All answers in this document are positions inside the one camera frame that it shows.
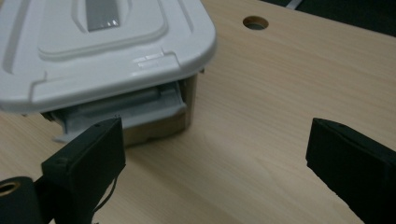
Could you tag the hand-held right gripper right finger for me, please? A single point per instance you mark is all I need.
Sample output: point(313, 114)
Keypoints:
point(355, 168)

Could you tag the white storage box lid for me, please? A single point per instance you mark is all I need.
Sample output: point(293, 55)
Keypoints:
point(124, 56)

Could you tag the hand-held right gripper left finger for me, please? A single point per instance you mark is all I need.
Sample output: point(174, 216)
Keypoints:
point(84, 168)

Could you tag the white metal stand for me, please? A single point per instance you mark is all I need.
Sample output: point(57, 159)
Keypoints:
point(293, 3)

